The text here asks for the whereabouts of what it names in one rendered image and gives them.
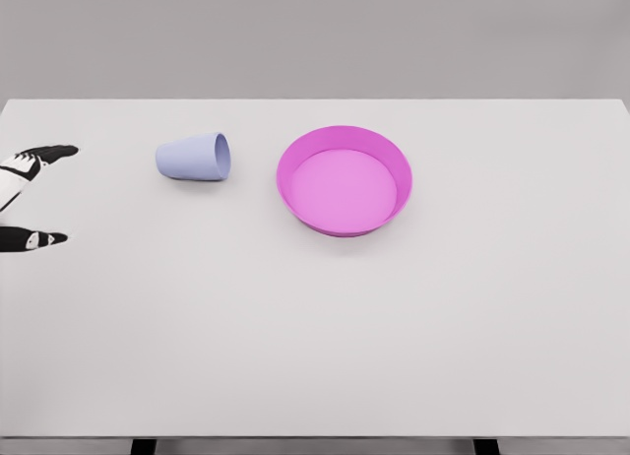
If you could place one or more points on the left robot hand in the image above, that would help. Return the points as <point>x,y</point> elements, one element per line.
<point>14,176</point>

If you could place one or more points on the light purple cup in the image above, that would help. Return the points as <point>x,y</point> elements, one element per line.
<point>189,157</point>

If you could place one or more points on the pink plate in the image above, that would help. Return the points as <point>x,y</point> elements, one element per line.
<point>343,189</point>

